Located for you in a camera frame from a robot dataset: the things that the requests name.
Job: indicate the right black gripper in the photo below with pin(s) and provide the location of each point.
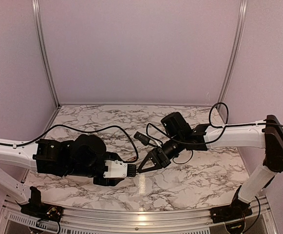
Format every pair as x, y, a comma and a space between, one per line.
160, 160

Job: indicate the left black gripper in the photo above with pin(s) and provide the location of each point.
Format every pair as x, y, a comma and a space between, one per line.
111, 182

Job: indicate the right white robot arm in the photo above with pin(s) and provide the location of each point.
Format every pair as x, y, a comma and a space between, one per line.
264, 134

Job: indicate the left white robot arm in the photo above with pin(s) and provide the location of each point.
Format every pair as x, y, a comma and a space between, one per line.
86, 156

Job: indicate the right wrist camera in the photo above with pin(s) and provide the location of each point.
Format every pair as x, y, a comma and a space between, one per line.
145, 140

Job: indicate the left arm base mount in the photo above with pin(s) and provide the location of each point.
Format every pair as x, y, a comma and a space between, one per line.
36, 208

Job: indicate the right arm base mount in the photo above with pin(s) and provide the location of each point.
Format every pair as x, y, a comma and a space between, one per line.
231, 210

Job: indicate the right aluminium corner post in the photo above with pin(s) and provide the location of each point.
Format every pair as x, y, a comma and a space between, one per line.
235, 49

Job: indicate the aluminium corner post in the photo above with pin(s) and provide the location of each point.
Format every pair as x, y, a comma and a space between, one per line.
235, 49
43, 51

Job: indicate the front aluminium rail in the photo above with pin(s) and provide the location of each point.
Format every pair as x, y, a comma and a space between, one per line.
89, 221

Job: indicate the left aluminium corner post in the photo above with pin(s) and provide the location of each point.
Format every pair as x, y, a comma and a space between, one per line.
43, 51

